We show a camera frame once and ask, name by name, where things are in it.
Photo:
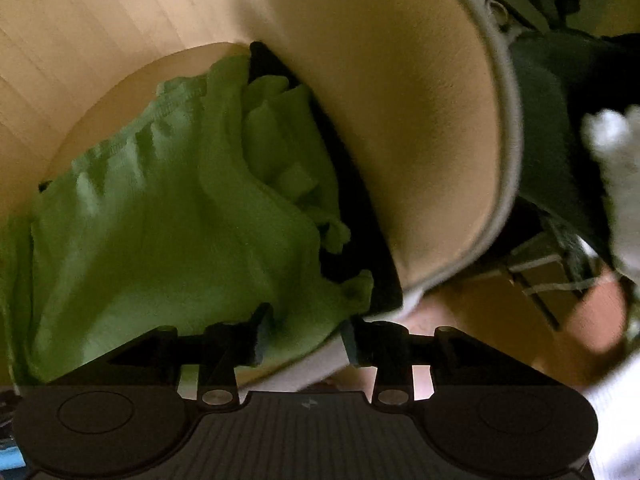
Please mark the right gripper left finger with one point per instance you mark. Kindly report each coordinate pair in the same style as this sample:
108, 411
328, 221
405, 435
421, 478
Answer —
225, 347

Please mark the beige shell chair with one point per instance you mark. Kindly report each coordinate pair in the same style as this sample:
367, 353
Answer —
418, 90

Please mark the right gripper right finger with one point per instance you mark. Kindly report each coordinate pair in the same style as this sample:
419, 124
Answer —
383, 346

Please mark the green ribbed knit top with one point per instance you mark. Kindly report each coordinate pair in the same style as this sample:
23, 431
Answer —
218, 198

